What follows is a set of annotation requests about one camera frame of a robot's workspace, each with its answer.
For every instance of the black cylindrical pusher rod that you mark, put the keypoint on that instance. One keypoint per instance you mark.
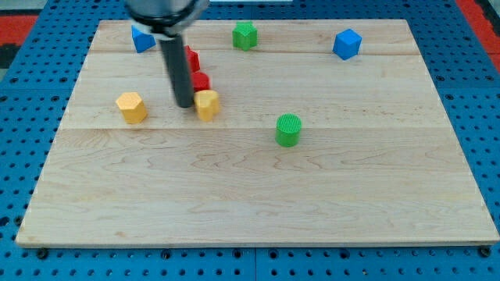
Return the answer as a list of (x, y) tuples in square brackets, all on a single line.
[(178, 70)]

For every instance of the yellow heart block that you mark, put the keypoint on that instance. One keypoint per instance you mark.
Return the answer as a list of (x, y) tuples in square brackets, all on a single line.
[(207, 104)]

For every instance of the blue cube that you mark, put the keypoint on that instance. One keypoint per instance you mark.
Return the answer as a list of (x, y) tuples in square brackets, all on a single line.
[(347, 44)]

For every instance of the red block upper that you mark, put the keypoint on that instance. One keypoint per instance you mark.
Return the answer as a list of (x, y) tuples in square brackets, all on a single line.
[(192, 59)]

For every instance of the red block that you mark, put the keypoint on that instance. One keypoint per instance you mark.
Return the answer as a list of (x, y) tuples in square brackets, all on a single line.
[(192, 59), (200, 81)]

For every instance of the blue triangular block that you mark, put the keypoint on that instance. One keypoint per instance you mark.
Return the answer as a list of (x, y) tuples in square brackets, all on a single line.
[(142, 42)]

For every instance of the red block lower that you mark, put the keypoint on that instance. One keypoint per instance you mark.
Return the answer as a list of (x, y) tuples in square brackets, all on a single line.
[(200, 81)]

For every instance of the yellow hexagon block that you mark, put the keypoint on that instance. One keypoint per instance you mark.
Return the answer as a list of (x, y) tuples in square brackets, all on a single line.
[(132, 107)]

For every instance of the green star block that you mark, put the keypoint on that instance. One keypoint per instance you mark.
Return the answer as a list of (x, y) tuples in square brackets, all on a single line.
[(244, 35)]

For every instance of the green cylinder block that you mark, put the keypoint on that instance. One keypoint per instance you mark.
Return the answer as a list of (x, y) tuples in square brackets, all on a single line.
[(288, 129)]

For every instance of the wooden board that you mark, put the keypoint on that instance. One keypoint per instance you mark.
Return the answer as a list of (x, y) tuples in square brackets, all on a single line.
[(378, 163)]

